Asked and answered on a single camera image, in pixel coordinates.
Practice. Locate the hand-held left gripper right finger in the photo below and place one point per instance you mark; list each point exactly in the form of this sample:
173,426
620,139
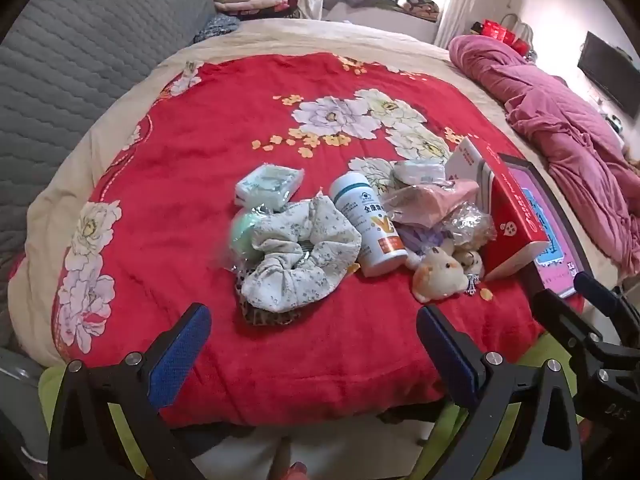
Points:
445,355

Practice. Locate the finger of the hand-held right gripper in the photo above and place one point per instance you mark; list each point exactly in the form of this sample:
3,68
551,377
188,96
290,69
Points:
595,290
560,315

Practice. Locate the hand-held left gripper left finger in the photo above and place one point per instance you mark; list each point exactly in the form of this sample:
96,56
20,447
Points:
182,350

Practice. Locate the white curtain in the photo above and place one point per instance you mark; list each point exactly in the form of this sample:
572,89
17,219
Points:
455,0

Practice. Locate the white green tissue pack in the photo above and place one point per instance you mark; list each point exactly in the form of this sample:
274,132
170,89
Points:
270,185
417,171

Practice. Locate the leopard print scrunchie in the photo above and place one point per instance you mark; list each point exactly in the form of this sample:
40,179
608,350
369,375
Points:
265,316

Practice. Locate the grey rounded object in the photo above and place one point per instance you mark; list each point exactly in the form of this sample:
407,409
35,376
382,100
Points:
17,385

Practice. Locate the pile of dark clothes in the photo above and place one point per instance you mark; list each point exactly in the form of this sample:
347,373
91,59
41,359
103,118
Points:
380,2

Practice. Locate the grey quilted headboard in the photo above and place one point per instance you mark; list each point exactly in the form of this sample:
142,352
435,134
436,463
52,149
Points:
75,70

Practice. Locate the pink duvet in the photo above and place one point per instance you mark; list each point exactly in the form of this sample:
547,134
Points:
560,125

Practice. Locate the white orange plush toy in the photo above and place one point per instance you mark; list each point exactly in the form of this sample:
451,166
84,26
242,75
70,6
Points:
440,272

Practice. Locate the pink blue book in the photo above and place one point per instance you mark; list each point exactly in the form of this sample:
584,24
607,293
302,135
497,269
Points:
550,230

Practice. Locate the white floral scrunchie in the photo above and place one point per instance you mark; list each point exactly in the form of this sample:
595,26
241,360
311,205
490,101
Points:
305,240

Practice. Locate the beige bed sheet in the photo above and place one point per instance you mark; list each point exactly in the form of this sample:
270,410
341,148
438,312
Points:
300,35

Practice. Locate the blue patterned cloth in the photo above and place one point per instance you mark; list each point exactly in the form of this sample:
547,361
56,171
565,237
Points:
217,27

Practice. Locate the red gift bags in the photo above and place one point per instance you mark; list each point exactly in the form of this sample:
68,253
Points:
500,35

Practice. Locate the mint green puff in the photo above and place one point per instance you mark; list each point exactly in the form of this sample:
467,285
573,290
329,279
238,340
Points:
245,232

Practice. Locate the clear crinkled plastic bag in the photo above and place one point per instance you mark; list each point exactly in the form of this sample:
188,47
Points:
470,222

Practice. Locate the black shallow box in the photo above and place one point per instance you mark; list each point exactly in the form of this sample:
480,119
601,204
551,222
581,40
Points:
560,195

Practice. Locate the red white cardboard box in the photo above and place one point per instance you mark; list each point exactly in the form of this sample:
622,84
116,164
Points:
510,215

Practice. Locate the red floral blanket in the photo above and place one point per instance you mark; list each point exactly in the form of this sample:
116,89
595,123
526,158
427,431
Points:
210,135

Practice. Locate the black wall television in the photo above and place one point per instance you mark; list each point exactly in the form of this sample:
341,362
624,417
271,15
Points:
607,72

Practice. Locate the white vitamin bottle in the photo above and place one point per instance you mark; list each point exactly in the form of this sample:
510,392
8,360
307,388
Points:
367,220

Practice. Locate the folded pink cloth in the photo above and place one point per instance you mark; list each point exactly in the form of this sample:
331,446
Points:
250,6

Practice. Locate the pink face mask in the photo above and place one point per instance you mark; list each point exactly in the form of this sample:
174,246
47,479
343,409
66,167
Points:
430,202

